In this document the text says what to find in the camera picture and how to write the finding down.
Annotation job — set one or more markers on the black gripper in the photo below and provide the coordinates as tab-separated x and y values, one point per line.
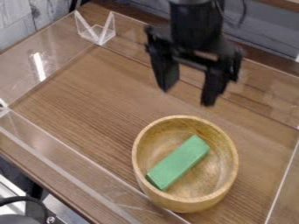
192	40

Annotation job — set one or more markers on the green rectangular block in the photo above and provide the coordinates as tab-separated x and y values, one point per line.
176	163

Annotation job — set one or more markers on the brown wooden bowl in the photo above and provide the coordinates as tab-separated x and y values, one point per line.
204	185

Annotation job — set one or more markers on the clear acrylic corner bracket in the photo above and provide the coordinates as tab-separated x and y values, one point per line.
99	34

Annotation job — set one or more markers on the clear acrylic tray wall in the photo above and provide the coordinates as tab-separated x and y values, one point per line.
103	198

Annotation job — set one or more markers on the black metal table bracket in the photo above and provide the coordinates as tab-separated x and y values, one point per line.
37	211

